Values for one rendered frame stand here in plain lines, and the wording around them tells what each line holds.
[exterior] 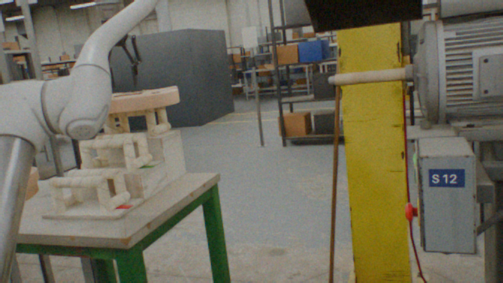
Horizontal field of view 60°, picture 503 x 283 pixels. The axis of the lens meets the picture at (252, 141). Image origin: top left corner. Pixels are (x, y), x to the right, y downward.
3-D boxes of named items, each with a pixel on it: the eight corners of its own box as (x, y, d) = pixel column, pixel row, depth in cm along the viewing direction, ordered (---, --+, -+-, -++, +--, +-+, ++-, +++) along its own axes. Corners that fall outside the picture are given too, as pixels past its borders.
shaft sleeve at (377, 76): (405, 73, 114) (404, 65, 112) (405, 82, 113) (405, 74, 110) (337, 79, 121) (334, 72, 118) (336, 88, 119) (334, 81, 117)
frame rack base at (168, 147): (187, 173, 166) (180, 129, 163) (169, 186, 152) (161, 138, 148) (125, 175, 174) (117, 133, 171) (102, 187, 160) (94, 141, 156)
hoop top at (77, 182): (110, 184, 127) (108, 174, 126) (103, 188, 124) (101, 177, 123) (55, 186, 133) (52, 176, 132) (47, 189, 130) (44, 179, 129)
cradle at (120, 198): (132, 199, 135) (131, 189, 135) (111, 212, 125) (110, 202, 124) (123, 199, 136) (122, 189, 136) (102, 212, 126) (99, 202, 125)
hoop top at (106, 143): (135, 145, 140) (133, 135, 139) (129, 148, 137) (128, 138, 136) (84, 148, 146) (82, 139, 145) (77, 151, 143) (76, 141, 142)
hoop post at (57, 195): (68, 210, 133) (62, 180, 131) (61, 214, 130) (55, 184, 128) (60, 210, 134) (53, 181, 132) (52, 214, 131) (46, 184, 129)
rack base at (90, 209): (145, 201, 137) (144, 197, 137) (118, 219, 123) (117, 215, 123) (73, 202, 145) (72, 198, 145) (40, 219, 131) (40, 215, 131)
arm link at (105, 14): (120, -1, 139) (123, 18, 141) (124, -1, 147) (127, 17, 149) (91, 1, 138) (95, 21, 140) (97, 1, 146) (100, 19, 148)
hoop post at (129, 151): (139, 168, 141) (134, 141, 140) (134, 171, 138) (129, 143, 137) (131, 169, 142) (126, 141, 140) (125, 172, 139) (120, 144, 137)
